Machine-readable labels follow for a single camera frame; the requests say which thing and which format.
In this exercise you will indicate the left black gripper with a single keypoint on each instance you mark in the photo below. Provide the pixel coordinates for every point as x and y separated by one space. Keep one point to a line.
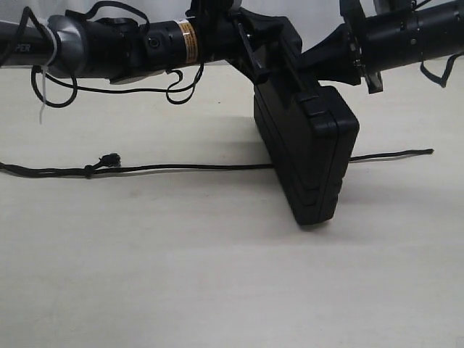
227 31

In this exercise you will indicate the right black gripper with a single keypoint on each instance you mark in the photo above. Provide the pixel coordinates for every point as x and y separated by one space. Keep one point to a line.
338 57

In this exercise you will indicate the black plastic carrying case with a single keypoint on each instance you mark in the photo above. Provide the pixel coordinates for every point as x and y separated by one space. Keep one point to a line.
308 129

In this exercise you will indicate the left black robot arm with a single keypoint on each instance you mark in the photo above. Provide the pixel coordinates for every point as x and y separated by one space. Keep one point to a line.
117 42

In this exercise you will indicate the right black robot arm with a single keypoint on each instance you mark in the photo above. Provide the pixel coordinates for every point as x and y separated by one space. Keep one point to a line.
400 33

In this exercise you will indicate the white backdrop curtain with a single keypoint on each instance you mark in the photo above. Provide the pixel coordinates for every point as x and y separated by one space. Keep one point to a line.
114 40

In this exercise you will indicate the white zip tie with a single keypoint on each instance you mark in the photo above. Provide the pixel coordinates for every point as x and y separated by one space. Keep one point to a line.
45 68

